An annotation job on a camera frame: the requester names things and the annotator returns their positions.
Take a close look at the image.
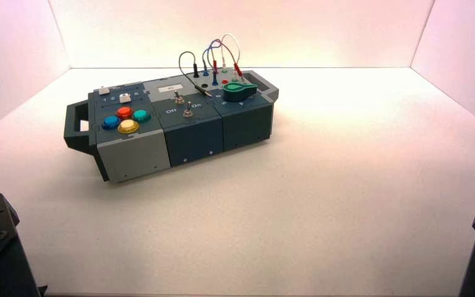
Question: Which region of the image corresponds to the blue-grey task board box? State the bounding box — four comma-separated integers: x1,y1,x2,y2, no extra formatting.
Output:
63,69,280,184

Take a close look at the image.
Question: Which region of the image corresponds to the green rotary knob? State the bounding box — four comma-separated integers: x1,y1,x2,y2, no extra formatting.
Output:
223,81,259,103

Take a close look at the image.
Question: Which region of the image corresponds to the teal round push button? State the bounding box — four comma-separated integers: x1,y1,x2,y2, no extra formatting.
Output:
132,109,152,124

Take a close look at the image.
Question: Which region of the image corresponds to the yellow round push button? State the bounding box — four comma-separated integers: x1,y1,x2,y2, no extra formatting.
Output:
117,119,141,135

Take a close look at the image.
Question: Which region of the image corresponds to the blue round push button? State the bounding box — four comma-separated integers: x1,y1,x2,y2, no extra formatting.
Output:
101,115,121,131

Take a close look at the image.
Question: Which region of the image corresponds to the blue banana plug cable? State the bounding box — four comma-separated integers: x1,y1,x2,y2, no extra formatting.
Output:
202,38,222,87

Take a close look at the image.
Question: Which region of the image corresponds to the white banana plug cable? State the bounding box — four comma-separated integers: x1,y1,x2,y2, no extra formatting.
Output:
219,33,242,79

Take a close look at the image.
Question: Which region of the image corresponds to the black banana plug cable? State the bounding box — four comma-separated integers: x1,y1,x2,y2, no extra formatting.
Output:
178,51,214,98

